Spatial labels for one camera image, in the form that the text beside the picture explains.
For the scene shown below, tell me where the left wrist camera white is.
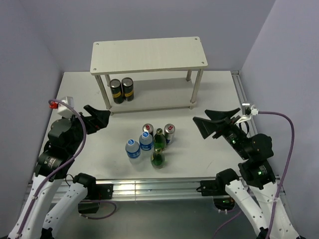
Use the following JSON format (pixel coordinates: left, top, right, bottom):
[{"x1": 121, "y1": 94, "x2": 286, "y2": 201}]
[{"x1": 49, "y1": 96, "x2": 74, "y2": 119}]

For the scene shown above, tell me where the black gold can right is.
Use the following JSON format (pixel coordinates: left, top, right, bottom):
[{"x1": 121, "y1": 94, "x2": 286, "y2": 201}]
[{"x1": 122, "y1": 77, "x2": 134, "y2": 102}]

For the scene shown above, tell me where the green glass bottle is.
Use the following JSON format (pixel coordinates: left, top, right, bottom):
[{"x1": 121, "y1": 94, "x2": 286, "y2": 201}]
[
  {"x1": 151, "y1": 147, "x2": 165, "y2": 169},
  {"x1": 153, "y1": 128, "x2": 166, "y2": 151}
]

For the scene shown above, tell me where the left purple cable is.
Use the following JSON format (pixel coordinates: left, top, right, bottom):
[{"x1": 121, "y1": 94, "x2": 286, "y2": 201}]
[{"x1": 14, "y1": 99, "x2": 118, "y2": 239}]

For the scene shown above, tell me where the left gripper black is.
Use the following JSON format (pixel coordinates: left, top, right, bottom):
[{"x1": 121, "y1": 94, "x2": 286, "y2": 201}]
[{"x1": 65, "y1": 104, "x2": 110, "y2": 153}]

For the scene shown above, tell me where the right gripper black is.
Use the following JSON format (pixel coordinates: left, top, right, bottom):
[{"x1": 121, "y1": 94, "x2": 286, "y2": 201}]
[{"x1": 192, "y1": 106, "x2": 250, "y2": 158}]

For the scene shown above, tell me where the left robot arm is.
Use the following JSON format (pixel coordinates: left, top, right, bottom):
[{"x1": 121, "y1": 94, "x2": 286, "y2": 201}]
[{"x1": 8, "y1": 105, "x2": 111, "y2": 239}]

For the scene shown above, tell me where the white two-tier wooden shelf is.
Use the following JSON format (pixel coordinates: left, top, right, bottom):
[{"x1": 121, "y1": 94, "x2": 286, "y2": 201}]
[{"x1": 90, "y1": 36, "x2": 208, "y2": 114}]

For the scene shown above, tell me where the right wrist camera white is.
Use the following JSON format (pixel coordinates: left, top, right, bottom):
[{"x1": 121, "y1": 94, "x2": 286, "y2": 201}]
[{"x1": 235, "y1": 102, "x2": 259, "y2": 124}]

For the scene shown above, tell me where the green glass bottle front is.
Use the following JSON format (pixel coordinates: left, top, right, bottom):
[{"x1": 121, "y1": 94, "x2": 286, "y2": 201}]
[{"x1": 151, "y1": 147, "x2": 165, "y2": 169}]

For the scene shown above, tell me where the aluminium frame rail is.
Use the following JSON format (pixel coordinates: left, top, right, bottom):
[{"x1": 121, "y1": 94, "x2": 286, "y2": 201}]
[{"x1": 69, "y1": 71, "x2": 246, "y2": 201}]

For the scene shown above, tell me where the water bottle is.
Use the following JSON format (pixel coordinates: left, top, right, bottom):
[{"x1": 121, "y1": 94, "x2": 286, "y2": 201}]
[
  {"x1": 139, "y1": 131, "x2": 154, "y2": 153},
  {"x1": 125, "y1": 139, "x2": 142, "y2": 165}
]

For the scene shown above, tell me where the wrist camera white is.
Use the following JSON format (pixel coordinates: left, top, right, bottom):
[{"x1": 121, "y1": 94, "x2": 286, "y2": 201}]
[
  {"x1": 49, "y1": 96, "x2": 74, "y2": 119},
  {"x1": 235, "y1": 102, "x2": 259, "y2": 124}
]

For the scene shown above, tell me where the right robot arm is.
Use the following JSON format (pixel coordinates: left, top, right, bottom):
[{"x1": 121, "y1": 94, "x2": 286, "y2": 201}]
[{"x1": 193, "y1": 104, "x2": 302, "y2": 239}]

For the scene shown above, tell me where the black gold can left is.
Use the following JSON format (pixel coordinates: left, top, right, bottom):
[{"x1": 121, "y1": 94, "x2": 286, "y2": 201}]
[{"x1": 109, "y1": 79, "x2": 124, "y2": 104}]

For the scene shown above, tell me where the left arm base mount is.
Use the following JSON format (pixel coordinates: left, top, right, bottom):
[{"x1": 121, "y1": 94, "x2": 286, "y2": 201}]
[{"x1": 78, "y1": 183, "x2": 113, "y2": 215}]

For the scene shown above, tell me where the blue silver can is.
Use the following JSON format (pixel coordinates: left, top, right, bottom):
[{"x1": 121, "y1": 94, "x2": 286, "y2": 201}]
[
  {"x1": 164, "y1": 123, "x2": 175, "y2": 144},
  {"x1": 143, "y1": 123, "x2": 154, "y2": 137}
]

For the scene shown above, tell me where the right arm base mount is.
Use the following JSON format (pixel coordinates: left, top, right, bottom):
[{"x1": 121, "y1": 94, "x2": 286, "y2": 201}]
[{"x1": 196, "y1": 180, "x2": 236, "y2": 213}]

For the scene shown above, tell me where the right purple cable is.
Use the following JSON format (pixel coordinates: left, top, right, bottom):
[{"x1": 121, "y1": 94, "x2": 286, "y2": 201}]
[{"x1": 214, "y1": 111, "x2": 295, "y2": 239}]

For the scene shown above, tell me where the black gold can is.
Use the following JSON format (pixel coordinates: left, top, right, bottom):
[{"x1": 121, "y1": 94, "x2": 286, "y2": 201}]
[
  {"x1": 109, "y1": 79, "x2": 124, "y2": 104},
  {"x1": 122, "y1": 77, "x2": 134, "y2": 102}
]

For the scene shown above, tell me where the purple cable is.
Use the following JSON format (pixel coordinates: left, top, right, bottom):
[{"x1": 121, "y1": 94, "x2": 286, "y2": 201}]
[
  {"x1": 214, "y1": 111, "x2": 295, "y2": 239},
  {"x1": 14, "y1": 99, "x2": 118, "y2": 239}
]

